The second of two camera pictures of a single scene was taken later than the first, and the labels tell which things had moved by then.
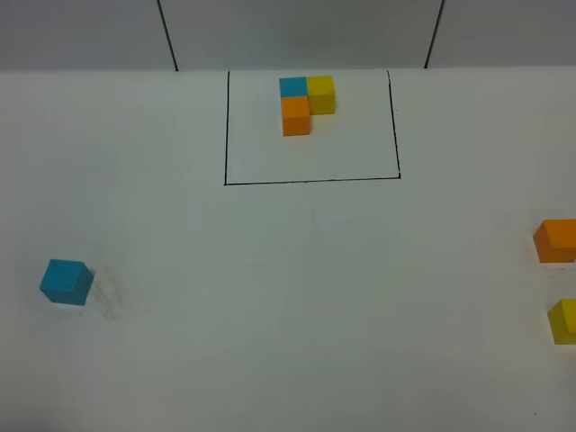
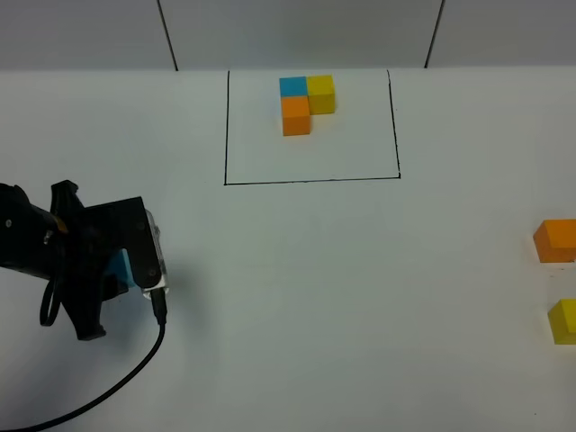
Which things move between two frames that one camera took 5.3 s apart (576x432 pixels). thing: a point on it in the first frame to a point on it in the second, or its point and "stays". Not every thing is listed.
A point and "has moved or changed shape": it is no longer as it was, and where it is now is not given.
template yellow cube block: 321,94 stays
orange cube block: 555,241 stays
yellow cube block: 562,317 stays
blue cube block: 67,282 has moved or changed shape
